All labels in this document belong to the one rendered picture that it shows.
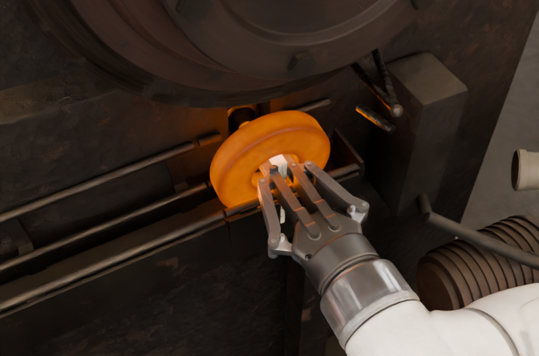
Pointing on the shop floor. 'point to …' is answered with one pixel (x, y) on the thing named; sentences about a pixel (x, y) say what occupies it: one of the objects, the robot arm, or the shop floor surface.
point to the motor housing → (476, 266)
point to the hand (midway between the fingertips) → (269, 154)
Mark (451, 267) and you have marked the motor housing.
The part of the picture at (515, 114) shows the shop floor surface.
